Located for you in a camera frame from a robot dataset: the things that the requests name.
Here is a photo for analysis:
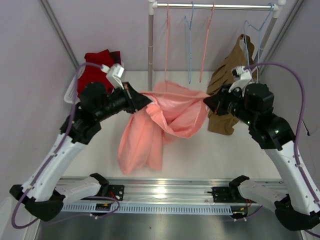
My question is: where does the brown pleated skirt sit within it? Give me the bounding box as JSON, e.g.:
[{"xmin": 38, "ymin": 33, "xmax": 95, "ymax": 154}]
[{"xmin": 207, "ymin": 34, "xmax": 255, "ymax": 136}]

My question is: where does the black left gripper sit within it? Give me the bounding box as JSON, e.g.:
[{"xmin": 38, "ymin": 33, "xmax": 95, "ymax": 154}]
[{"xmin": 97, "ymin": 82, "xmax": 154, "ymax": 121}]

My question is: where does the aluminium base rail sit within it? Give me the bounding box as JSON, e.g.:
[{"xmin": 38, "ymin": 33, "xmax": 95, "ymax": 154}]
[{"xmin": 53, "ymin": 176, "xmax": 288, "ymax": 205}]

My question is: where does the pink pleated skirt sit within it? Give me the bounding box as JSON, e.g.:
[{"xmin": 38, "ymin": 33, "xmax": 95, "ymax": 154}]
[{"xmin": 117, "ymin": 81, "xmax": 209, "ymax": 175}]

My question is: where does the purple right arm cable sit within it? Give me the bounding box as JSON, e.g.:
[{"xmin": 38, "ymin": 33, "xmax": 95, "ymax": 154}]
[{"xmin": 222, "ymin": 61, "xmax": 320, "ymax": 238}]

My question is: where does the blue wire hanger holding skirt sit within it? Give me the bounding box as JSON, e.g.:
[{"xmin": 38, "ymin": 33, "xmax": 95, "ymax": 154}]
[{"xmin": 242, "ymin": 2, "xmax": 275, "ymax": 85}]

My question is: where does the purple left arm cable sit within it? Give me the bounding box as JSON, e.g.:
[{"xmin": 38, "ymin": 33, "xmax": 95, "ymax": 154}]
[{"xmin": 11, "ymin": 62, "xmax": 121, "ymax": 230}]

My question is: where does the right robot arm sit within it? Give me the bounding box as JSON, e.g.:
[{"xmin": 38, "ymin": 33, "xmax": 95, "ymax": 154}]
[{"xmin": 203, "ymin": 83, "xmax": 320, "ymax": 231}]

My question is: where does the blue wire hanger middle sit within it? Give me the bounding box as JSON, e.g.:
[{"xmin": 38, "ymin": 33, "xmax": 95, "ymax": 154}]
[{"xmin": 184, "ymin": 1, "xmax": 195, "ymax": 84}]

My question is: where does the perforated white cable duct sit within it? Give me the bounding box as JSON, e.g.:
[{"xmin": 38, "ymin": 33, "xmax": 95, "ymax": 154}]
[{"xmin": 62, "ymin": 203, "xmax": 246, "ymax": 216}]

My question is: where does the red skirt in basket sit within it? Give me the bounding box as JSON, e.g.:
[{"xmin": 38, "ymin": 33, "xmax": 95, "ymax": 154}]
[{"xmin": 77, "ymin": 49, "xmax": 116, "ymax": 95}]

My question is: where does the dark plaid skirt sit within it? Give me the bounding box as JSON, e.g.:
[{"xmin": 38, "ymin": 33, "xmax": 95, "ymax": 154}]
[{"xmin": 109, "ymin": 51, "xmax": 123, "ymax": 65}]

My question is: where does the silver clothes rack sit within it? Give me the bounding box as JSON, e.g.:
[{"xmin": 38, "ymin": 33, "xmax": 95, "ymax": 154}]
[{"xmin": 147, "ymin": 0, "xmax": 287, "ymax": 91}]

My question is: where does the white plastic laundry basket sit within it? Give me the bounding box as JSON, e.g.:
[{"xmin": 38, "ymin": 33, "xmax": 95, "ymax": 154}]
[{"xmin": 63, "ymin": 73, "xmax": 80, "ymax": 104}]

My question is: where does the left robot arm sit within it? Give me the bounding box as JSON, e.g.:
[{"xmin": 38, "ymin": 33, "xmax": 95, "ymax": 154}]
[{"xmin": 9, "ymin": 82, "xmax": 152, "ymax": 222}]

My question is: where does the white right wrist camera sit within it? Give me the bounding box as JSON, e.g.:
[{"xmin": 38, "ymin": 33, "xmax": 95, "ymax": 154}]
[{"xmin": 228, "ymin": 66, "xmax": 253, "ymax": 93}]

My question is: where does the pink wire hanger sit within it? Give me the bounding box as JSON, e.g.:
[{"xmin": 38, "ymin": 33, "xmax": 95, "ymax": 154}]
[
  {"xmin": 164, "ymin": 0, "xmax": 171, "ymax": 83},
  {"xmin": 199, "ymin": 2, "xmax": 215, "ymax": 83}
]

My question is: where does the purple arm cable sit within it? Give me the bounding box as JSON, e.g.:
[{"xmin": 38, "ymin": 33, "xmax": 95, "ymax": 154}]
[
  {"xmin": 222, "ymin": 61, "xmax": 320, "ymax": 238},
  {"xmin": 11, "ymin": 62, "xmax": 121, "ymax": 230}
]

